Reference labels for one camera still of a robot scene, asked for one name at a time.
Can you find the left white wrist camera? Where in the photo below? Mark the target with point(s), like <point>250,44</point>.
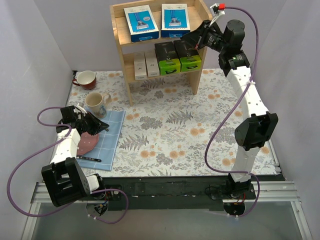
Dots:
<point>80,108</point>

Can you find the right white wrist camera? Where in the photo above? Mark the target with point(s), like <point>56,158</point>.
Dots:
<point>217,11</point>

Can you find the white Harry's razor box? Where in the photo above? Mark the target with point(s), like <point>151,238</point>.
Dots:
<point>152,66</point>

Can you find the long white Harry's box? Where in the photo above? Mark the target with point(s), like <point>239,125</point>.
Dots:
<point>140,70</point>

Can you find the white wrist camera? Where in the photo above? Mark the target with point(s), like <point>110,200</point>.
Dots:
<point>80,108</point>
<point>217,11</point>

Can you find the aluminium rail frame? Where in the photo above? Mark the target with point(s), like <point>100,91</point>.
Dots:
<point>278,215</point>

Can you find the wooden two-tier shelf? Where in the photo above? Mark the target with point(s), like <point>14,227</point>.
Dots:
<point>197,11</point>

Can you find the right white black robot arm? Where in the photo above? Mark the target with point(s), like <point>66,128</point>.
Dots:
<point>258,123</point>

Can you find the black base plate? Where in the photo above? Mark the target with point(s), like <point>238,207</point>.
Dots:
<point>176,192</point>

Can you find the blue Harry's razor pack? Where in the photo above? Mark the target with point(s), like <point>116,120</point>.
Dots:
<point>141,23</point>
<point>174,20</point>

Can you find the cream ceramic mug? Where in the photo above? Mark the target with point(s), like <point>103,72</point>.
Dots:
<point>98,103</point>

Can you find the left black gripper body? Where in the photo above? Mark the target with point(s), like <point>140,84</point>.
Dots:
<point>89,123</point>

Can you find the green black Gillette razor box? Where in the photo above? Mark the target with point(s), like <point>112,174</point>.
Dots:
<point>167,58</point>
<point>189,57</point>

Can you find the knife with wooden handle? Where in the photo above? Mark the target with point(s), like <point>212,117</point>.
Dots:
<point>80,157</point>

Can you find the blue checked cloth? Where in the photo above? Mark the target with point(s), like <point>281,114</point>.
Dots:
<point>107,144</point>

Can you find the pink dotted plate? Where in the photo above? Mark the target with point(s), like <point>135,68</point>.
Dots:
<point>87,143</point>

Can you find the red ceramic mug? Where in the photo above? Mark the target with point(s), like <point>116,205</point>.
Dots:
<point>86,79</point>

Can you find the floral patterned tablecloth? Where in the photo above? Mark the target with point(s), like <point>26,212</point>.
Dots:
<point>169,131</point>

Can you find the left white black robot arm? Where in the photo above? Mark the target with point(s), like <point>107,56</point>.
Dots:
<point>63,177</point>

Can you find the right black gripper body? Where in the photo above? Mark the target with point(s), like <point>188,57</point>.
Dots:
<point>204,36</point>

